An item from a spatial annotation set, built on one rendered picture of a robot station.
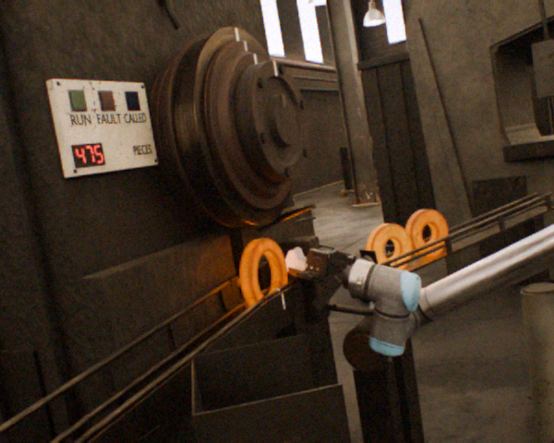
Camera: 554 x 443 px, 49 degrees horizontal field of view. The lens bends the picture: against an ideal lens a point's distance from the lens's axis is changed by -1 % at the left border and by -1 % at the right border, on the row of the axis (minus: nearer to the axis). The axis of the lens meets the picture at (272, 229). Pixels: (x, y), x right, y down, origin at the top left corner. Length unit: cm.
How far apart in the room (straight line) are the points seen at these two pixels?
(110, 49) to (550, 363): 150
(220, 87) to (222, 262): 42
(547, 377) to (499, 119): 225
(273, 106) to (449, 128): 278
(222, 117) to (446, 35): 293
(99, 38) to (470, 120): 303
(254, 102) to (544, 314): 110
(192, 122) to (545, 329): 122
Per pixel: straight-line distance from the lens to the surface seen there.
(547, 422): 210
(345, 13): 1042
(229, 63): 139
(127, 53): 140
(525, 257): 151
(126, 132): 131
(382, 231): 185
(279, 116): 140
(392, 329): 153
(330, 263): 155
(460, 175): 408
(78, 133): 121
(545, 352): 201
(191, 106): 129
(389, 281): 149
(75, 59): 128
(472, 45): 405
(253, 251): 145
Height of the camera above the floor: 103
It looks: 7 degrees down
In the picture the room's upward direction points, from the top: 9 degrees counter-clockwise
